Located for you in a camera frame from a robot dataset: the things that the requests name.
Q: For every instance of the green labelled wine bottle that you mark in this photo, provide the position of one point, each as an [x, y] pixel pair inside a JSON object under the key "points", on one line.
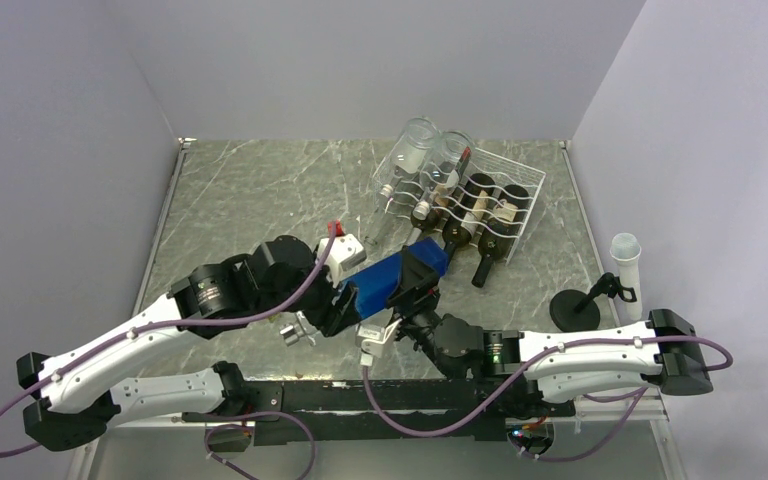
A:
{"points": [[501, 230]]}

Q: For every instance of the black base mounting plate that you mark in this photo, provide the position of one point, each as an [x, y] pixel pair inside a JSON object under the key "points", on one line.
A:
{"points": [[341, 410]]}

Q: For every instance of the dark olive wine bottle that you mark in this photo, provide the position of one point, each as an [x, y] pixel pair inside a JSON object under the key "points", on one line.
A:
{"points": [[425, 217]]}

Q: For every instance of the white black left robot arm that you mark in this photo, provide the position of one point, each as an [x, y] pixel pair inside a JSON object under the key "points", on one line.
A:
{"points": [[79, 395]]}

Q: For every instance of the black microphone stand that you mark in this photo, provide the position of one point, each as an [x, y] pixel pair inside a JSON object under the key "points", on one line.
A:
{"points": [[576, 311]]}

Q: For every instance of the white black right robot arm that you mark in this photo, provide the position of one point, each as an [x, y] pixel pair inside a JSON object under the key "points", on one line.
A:
{"points": [[605, 341]]}

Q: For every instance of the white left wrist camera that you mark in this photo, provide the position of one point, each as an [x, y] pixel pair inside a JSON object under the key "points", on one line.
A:
{"points": [[346, 255]]}

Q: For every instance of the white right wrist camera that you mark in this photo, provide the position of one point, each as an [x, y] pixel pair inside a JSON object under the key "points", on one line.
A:
{"points": [[372, 340]]}

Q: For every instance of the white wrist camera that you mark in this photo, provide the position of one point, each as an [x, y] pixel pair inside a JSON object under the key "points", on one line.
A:
{"points": [[372, 340], [346, 255]]}

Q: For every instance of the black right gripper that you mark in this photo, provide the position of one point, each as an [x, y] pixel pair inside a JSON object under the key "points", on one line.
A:
{"points": [[417, 292]]}

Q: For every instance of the white wire wine rack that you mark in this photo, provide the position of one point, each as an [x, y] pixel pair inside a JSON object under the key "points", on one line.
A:
{"points": [[502, 170]]}

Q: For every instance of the blue water bottle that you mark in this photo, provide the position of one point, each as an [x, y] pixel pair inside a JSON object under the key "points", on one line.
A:
{"points": [[376, 282]]}

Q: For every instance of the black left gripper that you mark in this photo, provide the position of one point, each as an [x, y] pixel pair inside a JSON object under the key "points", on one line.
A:
{"points": [[346, 310]]}

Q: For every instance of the small clear silver-cap bottle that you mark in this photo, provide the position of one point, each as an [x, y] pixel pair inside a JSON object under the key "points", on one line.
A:
{"points": [[444, 167]]}

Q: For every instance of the clear silver cap bottle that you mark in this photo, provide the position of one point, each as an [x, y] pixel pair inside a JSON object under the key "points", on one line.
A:
{"points": [[407, 156]]}

